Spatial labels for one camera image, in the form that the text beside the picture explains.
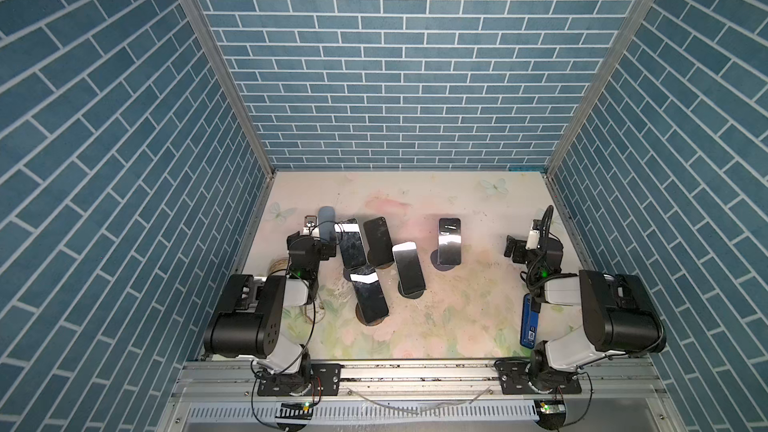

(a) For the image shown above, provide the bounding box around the black phone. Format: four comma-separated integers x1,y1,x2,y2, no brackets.
349,265,389,326
336,218,367,270

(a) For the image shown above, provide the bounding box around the teal case phone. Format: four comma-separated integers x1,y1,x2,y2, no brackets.
392,242,425,283

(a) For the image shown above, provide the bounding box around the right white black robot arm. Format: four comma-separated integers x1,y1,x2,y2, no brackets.
494,206,666,395

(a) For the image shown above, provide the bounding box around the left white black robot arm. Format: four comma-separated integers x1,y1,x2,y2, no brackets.
203,232,341,404

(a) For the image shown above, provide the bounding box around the purple case phone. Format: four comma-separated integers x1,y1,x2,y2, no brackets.
363,217,394,269

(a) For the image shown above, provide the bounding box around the front round phone stand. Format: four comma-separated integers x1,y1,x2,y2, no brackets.
355,302,388,328

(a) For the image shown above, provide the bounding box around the round phone stand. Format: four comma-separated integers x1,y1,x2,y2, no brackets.
398,280,426,300
355,302,388,328

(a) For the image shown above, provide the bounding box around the middle round phone stand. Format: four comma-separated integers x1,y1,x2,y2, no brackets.
398,280,426,300

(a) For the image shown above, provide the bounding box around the grey glasses case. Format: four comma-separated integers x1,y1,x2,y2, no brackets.
317,206,337,246

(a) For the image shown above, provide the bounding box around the clear tape roll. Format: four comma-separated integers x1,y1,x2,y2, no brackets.
303,296,326,325

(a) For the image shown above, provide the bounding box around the blue black rectangular device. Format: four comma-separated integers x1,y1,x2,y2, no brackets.
520,293,540,349

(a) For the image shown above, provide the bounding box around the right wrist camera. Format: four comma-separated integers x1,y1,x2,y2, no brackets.
526,229,540,250

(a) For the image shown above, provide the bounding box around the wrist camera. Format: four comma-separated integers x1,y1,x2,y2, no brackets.
526,229,540,250
302,215,319,237

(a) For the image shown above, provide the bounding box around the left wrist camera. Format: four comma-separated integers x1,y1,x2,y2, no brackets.
302,215,319,237

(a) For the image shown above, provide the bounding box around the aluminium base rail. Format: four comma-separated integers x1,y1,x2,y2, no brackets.
158,358,684,431

